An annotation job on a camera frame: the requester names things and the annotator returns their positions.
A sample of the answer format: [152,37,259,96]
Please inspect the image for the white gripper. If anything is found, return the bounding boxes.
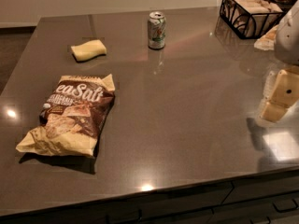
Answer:
[260,0,299,122]

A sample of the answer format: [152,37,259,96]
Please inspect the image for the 7up soda can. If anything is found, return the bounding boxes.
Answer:
[148,11,166,49]

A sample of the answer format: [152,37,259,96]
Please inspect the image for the brown sea salt chip bag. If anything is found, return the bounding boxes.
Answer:
[16,75,115,157]

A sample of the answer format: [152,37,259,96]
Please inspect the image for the yellow sponge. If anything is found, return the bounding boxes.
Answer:
[71,39,107,62]

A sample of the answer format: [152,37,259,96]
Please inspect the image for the black wire basket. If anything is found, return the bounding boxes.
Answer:
[219,0,286,40]

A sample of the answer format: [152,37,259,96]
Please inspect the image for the dark drawer handle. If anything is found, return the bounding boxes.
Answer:
[273,199,299,213]

